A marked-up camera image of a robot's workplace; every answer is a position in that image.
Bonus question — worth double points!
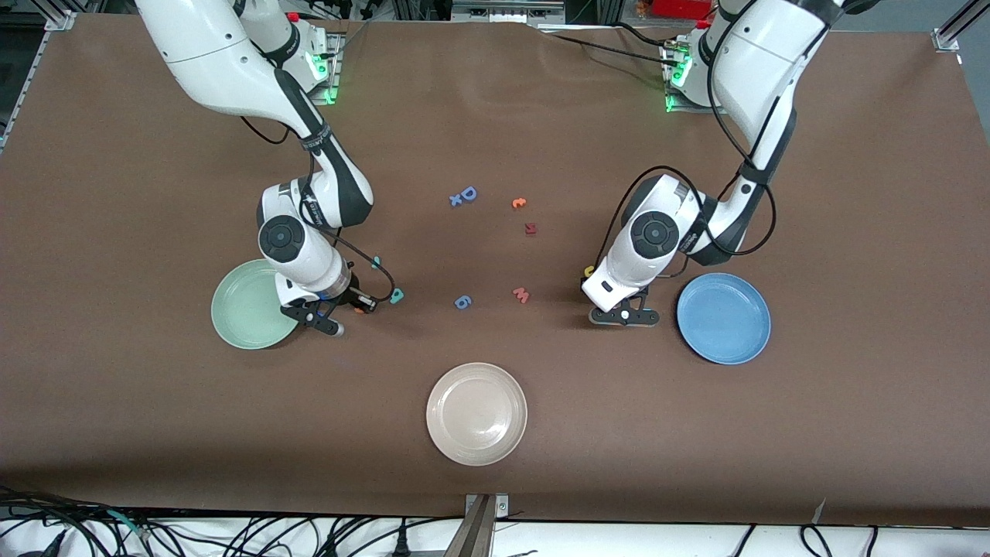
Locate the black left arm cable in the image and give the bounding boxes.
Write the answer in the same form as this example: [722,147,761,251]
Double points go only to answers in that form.
[597,0,777,268]

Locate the diagonal aluminium profile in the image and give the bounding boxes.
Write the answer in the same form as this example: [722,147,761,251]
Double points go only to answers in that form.
[938,0,990,38]

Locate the brown table cover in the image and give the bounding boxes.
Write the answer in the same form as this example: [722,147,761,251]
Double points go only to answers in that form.
[0,12,990,531]

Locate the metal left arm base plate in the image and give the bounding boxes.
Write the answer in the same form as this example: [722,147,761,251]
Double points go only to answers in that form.
[665,39,720,115]

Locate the small silver mounting bracket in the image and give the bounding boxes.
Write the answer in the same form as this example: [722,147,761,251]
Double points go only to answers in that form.
[464,494,510,519]

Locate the red box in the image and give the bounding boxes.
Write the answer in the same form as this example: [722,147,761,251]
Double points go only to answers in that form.
[652,0,716,20]

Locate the aluminium profile beam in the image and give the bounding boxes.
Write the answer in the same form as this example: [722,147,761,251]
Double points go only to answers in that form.
[445,495,496,557]

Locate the light green plate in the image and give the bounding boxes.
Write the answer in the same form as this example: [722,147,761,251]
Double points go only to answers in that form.
[211,258,302,350]

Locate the blue plate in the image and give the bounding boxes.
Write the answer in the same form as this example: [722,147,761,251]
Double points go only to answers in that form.
[677,272,772,366]

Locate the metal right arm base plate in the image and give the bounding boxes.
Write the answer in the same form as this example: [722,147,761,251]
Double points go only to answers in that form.
[306,31,342,105]

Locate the black cable on table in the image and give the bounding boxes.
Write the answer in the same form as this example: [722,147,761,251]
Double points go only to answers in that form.
[611,22,681,51]
[549,31,670,67]

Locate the beige plate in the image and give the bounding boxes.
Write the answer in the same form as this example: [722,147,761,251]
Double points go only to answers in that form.
[425,362,528,466]

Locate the silver table edge rail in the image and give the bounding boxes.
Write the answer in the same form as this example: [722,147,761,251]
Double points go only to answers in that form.
[0,27,45,153]

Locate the teal floor cable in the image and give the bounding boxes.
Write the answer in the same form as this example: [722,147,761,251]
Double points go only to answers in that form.
[107,508,153,541]

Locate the silver aluminium frame rail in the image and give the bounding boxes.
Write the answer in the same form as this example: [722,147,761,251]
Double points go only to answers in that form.
[451,0,565,24]

